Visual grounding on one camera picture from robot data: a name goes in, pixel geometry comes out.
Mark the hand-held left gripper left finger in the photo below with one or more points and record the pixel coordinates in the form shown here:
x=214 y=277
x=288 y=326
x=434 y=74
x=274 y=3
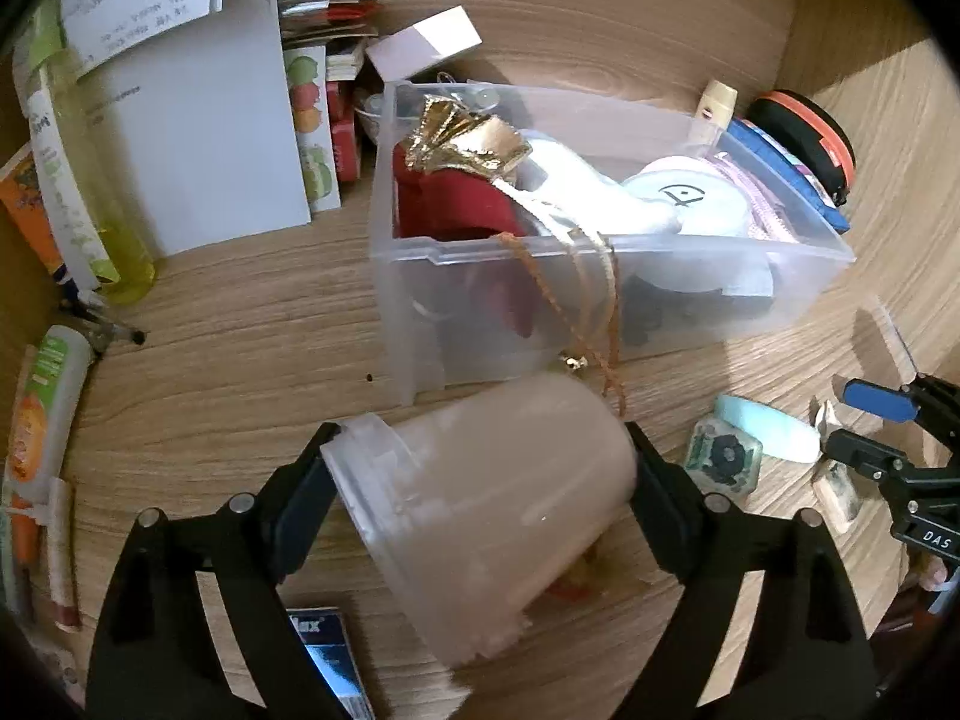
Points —
x=296 y=502

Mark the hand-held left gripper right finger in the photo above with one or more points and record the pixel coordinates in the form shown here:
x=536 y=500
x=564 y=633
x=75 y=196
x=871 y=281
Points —
x=664 y=510

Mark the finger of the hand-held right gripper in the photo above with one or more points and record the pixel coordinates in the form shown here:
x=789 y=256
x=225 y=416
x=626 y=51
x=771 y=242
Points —
x=877 y=397
x=862 y=457

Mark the small beige packet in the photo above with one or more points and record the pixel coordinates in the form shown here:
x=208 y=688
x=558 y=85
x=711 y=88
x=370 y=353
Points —
x=836 y=504

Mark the frosted plastic cup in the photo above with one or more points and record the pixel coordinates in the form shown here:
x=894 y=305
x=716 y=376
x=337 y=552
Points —
x=480 y=510

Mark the pink knitted items bag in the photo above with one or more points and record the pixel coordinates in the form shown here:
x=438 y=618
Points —
x=757 y=195

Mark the clear plastic storage bin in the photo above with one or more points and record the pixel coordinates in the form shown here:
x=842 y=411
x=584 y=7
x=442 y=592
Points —
x=465 y=315

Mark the white round jar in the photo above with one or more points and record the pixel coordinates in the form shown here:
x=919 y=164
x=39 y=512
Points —
x=697 y=199

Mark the red velvet pouch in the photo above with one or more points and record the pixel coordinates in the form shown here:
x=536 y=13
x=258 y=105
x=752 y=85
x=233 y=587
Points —
x=450 y=202

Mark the thin nail file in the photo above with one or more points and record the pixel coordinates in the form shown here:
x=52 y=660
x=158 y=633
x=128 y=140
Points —
x=900 y=341

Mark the green white square packet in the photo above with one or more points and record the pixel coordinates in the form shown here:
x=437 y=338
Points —
x=724 y=457

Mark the mint white oval eraser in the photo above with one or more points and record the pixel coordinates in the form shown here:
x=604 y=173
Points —
x=772 y=431

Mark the blue cardboard box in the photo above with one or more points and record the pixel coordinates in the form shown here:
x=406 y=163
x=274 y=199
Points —
x=330 y=667

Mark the black tangled object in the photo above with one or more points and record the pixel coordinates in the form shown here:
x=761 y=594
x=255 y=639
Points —
x=675 y=307

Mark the red white stick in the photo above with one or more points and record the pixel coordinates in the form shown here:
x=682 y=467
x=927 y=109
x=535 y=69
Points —
x=64 y=555

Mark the black metal pen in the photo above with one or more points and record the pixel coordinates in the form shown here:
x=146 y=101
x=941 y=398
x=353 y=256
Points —
x=105 y=322

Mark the green orange tube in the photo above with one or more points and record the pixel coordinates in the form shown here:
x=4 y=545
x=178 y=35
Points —
x=45 y=405

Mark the black orange round case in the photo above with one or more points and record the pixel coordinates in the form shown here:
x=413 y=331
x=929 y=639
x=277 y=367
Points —
x=802 y=120

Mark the blue zip pouch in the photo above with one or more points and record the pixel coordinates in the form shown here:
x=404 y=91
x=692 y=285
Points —
x=750 y=139

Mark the yellow liquid bottle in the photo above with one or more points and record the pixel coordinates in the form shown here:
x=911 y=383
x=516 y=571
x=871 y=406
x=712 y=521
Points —
x=112 y=240

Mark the cream lip balm tube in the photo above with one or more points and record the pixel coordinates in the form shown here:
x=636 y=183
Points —
x=716 y=109

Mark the small red box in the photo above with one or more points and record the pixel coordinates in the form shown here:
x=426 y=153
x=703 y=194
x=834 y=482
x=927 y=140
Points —
x=343 y=142

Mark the fruit print box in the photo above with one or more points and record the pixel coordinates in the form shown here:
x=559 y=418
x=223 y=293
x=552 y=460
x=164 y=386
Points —
x=311 y=127

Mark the white paper board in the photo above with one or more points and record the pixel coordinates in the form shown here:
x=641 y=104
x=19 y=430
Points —
x=210 y=127

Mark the orange cream tube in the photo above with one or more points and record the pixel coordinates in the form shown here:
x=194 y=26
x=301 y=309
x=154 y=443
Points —
x=30 y=210

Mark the small white box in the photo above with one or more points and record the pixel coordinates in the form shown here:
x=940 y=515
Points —
x=420 y=49

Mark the stack of booklets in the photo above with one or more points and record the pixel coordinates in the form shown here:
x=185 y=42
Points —
x=330 y=15

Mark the white printed receipt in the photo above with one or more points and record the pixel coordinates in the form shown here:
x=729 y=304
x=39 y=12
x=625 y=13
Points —
x=142 y=7

